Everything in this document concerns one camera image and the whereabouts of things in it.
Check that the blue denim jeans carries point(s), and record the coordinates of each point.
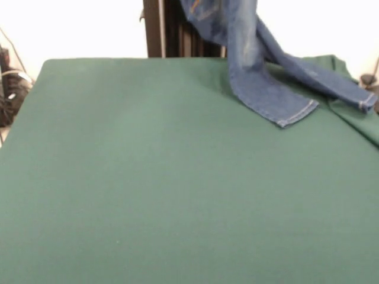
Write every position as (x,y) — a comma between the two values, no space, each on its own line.
(251,74)

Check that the dark green table cloth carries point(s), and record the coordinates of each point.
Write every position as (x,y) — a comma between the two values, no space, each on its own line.
(118,177)

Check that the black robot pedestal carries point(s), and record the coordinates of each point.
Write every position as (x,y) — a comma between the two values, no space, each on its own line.
(154,29)

